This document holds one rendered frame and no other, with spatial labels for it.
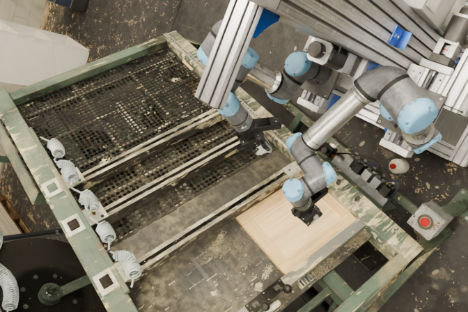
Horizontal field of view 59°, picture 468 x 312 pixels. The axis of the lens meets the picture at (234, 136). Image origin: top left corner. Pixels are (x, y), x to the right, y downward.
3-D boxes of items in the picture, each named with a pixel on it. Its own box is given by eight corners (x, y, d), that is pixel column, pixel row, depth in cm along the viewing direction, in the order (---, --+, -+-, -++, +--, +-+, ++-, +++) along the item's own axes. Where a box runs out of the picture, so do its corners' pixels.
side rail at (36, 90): (168, 53, 310) (167, 40, 302) (18, 113, 263) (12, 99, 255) (163, 47, 315) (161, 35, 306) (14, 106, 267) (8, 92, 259)
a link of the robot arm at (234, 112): (228, 84, 141) (237, 99, 135) (242, 103, 149) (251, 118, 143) (209, 97, 142) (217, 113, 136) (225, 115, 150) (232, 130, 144)
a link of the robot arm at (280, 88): (307, 86, 200) (214, 35, 171) (288, 110, 206) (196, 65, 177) (298, 74, 209) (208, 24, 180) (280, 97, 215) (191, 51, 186)
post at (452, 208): (473, 204, 256) (444, 217, 198) (466, 212, 259) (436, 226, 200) (464, 198, 260) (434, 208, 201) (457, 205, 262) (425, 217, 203)
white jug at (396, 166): (412, 164, 279) (403, 165, 264) (403, 176, 283) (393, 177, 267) (400, 155, 285) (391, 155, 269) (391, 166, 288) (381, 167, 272)
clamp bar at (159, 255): (306, 175, 230) (314, 147, 212) (107, 306, 179) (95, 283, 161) (294, 164, 235) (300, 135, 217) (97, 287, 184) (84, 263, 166)
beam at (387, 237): (417, 259, 205) (425, 248, 197) (402, 273, 200) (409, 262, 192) (176, 42, 320) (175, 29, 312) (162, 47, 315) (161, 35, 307)
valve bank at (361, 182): (413, 189, 224) (399, 191, 206) (396, 208, 229) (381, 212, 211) (344, 133, 250) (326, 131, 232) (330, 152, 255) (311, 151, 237)
